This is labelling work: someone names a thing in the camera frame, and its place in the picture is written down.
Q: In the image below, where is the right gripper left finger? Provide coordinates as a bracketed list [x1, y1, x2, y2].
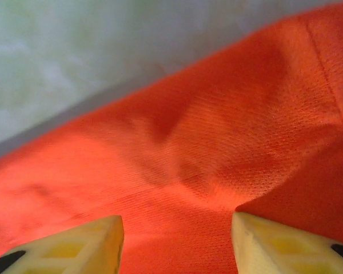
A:
[0, 215, 125, 274]

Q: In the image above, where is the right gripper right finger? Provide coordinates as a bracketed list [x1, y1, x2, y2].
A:
[232, 211, 343, 274]

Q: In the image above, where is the orange t-shirt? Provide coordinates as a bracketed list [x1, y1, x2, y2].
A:
[0, 1, 343, 274]

